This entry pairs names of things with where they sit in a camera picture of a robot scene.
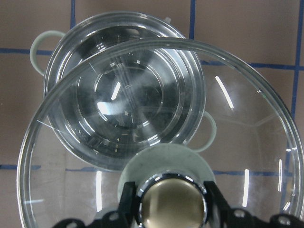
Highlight glass pot lid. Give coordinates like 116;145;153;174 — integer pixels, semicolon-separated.
17;38;304;228

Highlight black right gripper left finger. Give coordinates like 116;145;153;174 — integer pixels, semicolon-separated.
118;181;136;228

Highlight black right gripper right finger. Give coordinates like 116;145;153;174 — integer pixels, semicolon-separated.
204;181;229;228

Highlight pale green cooking pot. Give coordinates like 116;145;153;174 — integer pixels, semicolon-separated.
30;11;217;171

